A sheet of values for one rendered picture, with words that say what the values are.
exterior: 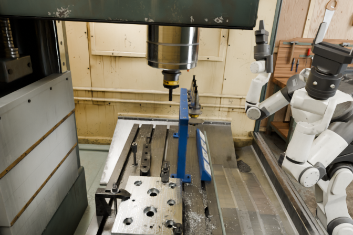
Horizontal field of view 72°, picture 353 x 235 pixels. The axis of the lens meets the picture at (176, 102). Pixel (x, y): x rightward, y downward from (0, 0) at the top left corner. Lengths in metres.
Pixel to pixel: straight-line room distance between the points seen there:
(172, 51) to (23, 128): 0.49
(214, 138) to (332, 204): 0.81
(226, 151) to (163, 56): 1.23
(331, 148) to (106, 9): 0.87
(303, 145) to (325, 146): 0.12
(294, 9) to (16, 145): 3.42
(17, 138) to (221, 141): 1.37
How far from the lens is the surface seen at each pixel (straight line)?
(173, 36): 0.66
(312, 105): 0.91
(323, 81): 0.85
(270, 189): 1.68
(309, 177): 1.00
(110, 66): 1.86
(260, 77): 1.50
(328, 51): 0.83
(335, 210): 1.62
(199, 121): 1.08
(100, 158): 2.00
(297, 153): 0.96
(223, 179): 1.54
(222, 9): 0.62
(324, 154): 1.04
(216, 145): 1.82
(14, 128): 0.81
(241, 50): 1.82
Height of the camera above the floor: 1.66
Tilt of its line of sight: 20 degrees down
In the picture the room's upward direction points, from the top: 3 degrees clockwise
